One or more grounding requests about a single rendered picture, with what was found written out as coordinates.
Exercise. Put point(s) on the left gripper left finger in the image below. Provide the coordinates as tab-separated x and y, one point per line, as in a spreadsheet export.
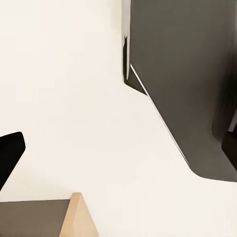
12	147

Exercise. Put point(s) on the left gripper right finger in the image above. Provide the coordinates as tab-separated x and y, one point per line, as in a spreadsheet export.
229	147

